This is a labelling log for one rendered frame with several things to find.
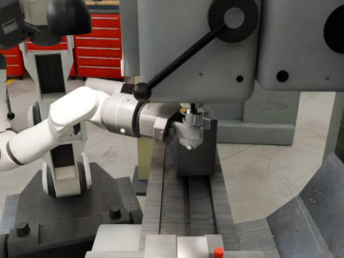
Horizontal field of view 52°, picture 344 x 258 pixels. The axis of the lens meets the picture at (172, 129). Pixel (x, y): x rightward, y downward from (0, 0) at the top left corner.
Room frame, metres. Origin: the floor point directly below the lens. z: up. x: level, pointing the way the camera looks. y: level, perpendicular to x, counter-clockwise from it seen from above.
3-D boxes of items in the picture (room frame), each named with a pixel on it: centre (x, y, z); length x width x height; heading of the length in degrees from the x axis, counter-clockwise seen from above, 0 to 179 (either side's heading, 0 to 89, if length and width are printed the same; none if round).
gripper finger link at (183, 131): (0.61, -0.02, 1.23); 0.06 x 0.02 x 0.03; 66
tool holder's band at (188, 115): (0.64, -0.04, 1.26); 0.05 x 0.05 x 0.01
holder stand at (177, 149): (1.05, -0.06, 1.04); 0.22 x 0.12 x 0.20; 6
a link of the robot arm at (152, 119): (0.68, 0.05, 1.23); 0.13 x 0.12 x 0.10; 156
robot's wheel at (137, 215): (1.19, 0.14, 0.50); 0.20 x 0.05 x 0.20; 17
